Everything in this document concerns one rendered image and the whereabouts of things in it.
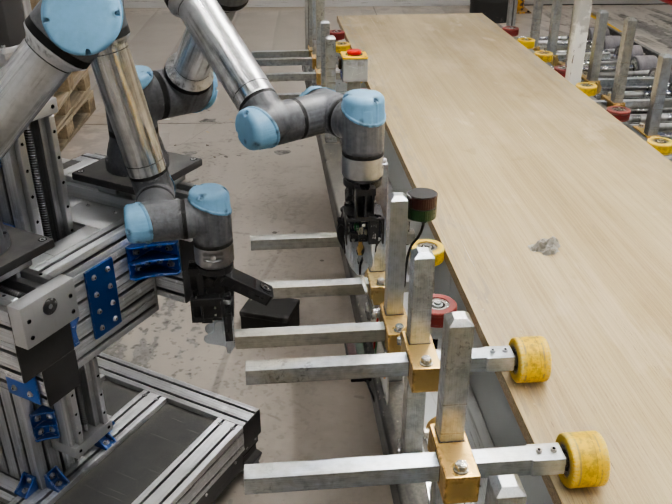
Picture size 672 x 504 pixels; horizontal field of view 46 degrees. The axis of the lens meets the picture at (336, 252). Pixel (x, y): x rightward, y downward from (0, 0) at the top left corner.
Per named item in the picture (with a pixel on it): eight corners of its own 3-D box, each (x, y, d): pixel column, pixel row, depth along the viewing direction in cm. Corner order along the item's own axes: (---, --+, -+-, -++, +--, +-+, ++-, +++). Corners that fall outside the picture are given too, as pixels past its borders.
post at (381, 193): (368, 340, 196) (372, 161, 173) (366, 333, 199) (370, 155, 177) (382, 340, 196) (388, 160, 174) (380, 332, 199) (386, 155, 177)
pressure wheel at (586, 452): (572, 437, 112) (552, 428, 120) (575, 494, 111) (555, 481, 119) (612, 435, 112) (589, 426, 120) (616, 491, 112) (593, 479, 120)
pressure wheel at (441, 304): (419, 360, 161) (422, 313, 156) (412, 338, 169) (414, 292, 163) (457, 358, 162) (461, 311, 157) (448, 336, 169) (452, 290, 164)
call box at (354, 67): (342, 85, 215) (342, 57, 211) (340, 78, 221) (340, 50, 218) (367, 84, 216) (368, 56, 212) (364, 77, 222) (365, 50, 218)
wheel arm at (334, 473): (244, 497, 110) (243, 478, 109) (245, 478, 114) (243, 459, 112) (588, 473, 115) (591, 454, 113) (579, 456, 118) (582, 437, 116)
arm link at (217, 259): (233, 232, 152) (232, 252, 145) (235, 253, 155) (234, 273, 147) (194, 234, 152) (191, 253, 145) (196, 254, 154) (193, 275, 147)
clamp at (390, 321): (387, 355, 159) (388, 334, 157) (377, 319, 171) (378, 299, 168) (414, 353, 159) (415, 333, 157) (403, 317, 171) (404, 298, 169)
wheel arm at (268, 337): (235, 353, 159) (234, 336, 157) (236, 343, 162) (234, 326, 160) (446, 342, 163) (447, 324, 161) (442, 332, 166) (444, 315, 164)
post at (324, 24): (321, 138, 328) (320, 21, 305) (321, 135, 331) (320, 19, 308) (330, 137, 328) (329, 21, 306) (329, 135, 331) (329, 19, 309)
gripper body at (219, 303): (195, 306, 159) (189, 253, 154) (237, 304, 160) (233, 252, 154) (192, 326, 153) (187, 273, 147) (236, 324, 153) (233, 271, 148)
